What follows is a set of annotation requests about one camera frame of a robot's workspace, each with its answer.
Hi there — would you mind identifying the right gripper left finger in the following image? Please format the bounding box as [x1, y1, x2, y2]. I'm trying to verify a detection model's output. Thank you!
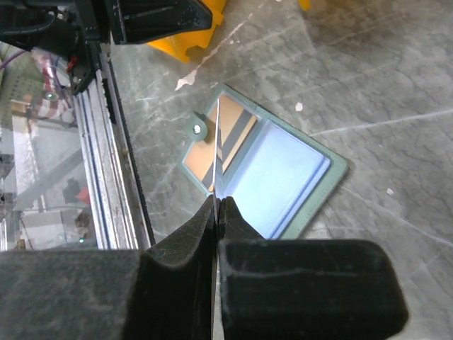
[1, 198, 216, 339]

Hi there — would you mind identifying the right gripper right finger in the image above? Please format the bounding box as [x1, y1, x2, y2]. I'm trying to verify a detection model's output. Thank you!
[218, 198, 409, 339]

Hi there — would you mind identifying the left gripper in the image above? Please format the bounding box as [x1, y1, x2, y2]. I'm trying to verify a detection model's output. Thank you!
[1, 0, 213, 95]

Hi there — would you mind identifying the yellow bin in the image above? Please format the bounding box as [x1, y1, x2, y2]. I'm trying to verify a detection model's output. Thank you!
[147, 0, 227, 62]
[298, 0, 311, 11]

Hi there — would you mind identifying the gold card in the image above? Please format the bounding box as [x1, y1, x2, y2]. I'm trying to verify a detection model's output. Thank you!
[183, 94, 258, 192]

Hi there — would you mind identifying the silver card with stripe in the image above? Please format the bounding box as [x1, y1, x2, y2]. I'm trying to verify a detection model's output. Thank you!
[212, 97, 223, 339]

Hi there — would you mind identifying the aluminium rail frame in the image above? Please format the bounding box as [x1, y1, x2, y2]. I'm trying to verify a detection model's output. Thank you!
[0, 42, 156, 252]

